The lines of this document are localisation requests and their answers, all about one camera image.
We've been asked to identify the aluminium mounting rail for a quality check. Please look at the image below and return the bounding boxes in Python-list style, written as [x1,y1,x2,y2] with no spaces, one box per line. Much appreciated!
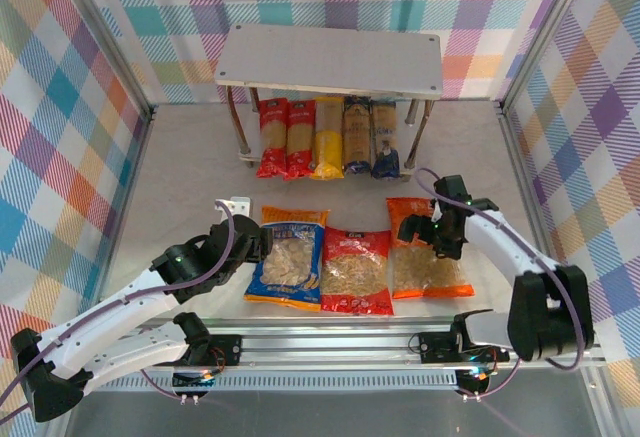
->
[54,316,606,373]

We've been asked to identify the spaghetti bag dark blue ends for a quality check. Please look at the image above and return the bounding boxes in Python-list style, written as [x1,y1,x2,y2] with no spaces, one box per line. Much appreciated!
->
[341,95,374,176]

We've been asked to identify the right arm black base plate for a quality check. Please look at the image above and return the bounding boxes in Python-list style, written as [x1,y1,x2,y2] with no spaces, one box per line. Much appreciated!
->
[417,330,511,364]

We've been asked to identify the red fusilli pasta bag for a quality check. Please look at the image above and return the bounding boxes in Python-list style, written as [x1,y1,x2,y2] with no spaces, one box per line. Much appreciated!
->
[319,225,395,317]

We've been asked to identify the red spaghetti bag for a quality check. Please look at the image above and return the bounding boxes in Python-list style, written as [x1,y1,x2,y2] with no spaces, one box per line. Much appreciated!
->
[255,97,290,180]
[283,99,317,181]

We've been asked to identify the slotted grey cable duct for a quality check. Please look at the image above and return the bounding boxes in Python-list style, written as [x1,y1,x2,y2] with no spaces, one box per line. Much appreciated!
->
[79,374,461,392]

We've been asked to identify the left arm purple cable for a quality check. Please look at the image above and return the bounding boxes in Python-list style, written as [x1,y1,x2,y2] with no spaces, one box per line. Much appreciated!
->
[0,204,236,418]

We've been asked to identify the yellow spaghetti bag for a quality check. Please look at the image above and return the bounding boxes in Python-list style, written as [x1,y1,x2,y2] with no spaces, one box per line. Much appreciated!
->
[309,96,346,182]

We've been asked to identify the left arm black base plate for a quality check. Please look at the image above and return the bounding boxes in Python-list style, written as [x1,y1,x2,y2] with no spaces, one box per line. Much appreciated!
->
[151,334,243,369]

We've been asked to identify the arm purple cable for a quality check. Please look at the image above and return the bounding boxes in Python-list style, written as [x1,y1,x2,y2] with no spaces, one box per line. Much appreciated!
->
[413,167,587,401]
[0,204,236,418]

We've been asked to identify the blue orange orecchiette pasta bag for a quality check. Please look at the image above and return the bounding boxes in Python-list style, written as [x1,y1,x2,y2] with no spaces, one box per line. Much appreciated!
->
[243,205,331,313]

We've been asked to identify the aluminium frame side rail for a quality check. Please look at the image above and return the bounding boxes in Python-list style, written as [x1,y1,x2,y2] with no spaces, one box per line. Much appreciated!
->
[89,106,156,323]
[498,104,574,326]

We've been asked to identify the spaghetti bag large blue print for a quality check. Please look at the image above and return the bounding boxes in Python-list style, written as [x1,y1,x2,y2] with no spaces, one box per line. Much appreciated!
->
[369,100,402,181]

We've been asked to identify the two-tier metal shelf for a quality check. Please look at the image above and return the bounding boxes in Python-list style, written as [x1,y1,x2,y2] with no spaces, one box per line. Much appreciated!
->
[214,24,444,178]

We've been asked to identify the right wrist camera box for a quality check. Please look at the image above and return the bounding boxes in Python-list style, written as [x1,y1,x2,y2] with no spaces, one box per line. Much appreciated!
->
[431,173,472,211]

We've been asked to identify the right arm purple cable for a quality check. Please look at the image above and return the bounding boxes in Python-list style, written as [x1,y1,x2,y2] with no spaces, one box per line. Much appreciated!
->
[413,167,587,401]

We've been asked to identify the orange short pasta bag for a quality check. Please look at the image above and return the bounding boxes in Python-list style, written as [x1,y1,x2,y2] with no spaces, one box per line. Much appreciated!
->
[385,197,475,301]

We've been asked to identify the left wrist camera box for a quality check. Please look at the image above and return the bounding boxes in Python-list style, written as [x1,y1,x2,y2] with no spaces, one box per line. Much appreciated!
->
[214,197,251,219]

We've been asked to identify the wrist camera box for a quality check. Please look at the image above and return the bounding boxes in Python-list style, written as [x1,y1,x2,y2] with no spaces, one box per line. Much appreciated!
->
[431,173,472,211]
[214,197,251,219]

